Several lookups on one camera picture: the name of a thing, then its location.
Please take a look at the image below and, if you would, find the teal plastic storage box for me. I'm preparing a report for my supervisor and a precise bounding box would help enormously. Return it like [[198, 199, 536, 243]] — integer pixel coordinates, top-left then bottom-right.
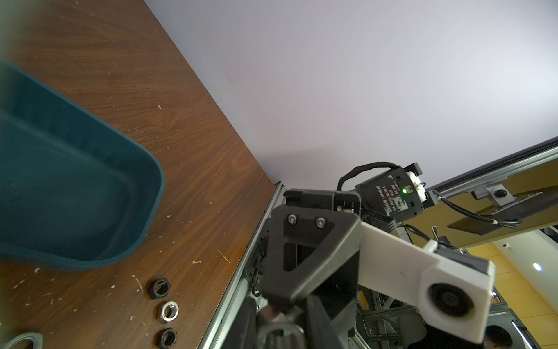
[[1, 61, 165, 271]]

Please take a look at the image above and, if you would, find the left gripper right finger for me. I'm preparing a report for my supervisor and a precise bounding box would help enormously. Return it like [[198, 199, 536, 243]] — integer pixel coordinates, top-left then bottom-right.
[[305, 295, 343, 349]]

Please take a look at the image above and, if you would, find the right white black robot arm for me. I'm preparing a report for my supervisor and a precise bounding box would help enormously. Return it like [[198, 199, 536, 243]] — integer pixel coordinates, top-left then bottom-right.
[[261, 162, 427, 318]]

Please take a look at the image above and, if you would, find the aluminium front rail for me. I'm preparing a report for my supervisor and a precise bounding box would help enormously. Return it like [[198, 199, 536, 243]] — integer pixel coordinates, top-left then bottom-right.
[[198, 182, 286, 349]]

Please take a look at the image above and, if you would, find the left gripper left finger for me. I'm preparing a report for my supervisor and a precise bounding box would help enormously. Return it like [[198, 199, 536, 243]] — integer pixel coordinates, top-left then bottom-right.
[[221, 297, 257, 349]]

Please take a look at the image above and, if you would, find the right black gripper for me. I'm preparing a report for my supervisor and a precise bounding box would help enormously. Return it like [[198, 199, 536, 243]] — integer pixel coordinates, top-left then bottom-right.
[[262, 189, 361, 321]]

